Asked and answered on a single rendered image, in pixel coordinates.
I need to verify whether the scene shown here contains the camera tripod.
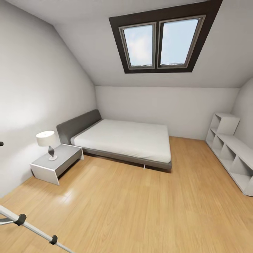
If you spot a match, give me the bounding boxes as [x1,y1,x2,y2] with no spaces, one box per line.
[0,142,75,253]

